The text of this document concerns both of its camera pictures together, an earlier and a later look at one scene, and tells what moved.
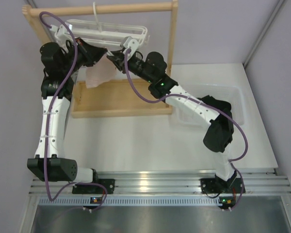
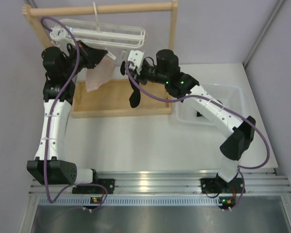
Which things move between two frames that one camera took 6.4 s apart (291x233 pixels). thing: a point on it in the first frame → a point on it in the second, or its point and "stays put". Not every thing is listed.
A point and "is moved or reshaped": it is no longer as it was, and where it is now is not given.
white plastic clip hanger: [97, 32] stays put
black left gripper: [91, 54] stays put
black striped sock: [224, 107] is moved or reshaped
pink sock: [103, 71] stays put
